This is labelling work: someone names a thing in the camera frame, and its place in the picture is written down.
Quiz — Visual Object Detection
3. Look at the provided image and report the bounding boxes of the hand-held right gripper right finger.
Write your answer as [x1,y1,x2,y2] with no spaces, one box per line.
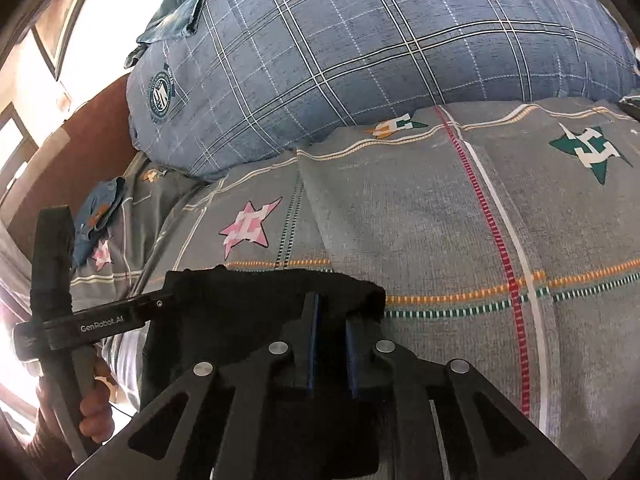
[345,317,588,480]

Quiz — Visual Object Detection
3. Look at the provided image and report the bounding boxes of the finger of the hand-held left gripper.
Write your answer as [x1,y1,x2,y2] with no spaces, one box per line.
[131,294,177,322]

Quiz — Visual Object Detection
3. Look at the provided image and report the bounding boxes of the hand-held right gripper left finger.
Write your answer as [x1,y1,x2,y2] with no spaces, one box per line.
[67,291,322,480]

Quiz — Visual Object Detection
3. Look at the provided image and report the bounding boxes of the black pants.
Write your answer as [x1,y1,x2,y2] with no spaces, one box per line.
[137,267,388,480]

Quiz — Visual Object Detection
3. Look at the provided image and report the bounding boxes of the person's left forearm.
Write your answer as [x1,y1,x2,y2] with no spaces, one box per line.
[10,405,98,480]

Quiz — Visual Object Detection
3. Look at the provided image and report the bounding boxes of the person's left hand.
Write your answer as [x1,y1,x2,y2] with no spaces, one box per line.
[35,355,118,446]

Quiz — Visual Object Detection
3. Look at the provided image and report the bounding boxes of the light grey striped-hem cloth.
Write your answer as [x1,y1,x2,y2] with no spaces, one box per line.
[100,330,151,411]

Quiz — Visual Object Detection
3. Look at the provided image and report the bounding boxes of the denim cloth with brown patch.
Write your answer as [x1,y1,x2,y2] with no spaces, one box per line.
[72,177,126,267]

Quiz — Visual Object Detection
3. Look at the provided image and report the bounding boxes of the dark brown wooden headboard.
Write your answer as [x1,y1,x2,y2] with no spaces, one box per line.
[10,72,147,241]

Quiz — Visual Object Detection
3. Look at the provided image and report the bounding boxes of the grey star-print bedsheet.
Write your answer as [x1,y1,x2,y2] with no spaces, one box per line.
[65,95,640,461]

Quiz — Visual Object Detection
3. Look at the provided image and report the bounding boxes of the faded denim cloth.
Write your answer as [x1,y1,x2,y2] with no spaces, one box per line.
[125,0,216,68]

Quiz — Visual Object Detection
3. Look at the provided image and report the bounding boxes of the blue plaid quilt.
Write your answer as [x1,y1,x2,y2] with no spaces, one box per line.
[125,0,640,182]

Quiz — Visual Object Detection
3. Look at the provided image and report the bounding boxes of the dark cloth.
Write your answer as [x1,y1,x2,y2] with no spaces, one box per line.
[617,92,640,124]

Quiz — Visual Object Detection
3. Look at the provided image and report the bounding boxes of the wooden window frame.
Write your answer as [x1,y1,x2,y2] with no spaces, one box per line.
[30,0,108,82]

